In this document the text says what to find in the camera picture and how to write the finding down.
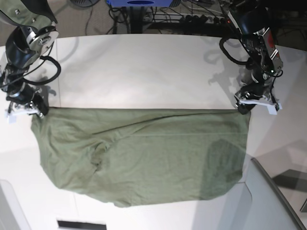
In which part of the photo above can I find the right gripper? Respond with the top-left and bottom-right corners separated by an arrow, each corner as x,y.
4,82 -> 49,118

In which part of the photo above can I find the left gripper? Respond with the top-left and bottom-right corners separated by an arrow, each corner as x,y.
234,72 -> 276,104

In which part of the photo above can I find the green t-shirt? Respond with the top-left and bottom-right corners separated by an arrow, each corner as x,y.
31,108 -> 250,207

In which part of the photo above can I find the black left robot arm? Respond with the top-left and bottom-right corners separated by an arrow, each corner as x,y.
219,0 -> 283,115

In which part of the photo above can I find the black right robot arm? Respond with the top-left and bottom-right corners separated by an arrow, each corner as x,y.
0,0 -> 61,117

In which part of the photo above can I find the black power strip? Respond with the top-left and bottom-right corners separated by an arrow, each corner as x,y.
153,12 -> 226,24

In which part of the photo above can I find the blue plastic bin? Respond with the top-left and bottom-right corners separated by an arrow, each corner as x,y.
107,0 -> 172,7

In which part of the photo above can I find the grey table leg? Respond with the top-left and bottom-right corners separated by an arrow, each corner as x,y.
128,7 -> 146,34

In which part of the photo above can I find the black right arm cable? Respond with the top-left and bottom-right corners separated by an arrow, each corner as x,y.
21,56 -> 61,86

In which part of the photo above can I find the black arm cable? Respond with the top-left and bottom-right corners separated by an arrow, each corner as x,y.
219,35 -> 252,67
21,56 -> 61,86

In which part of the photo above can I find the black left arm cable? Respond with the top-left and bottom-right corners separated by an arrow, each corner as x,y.
219,35 -> 252,67

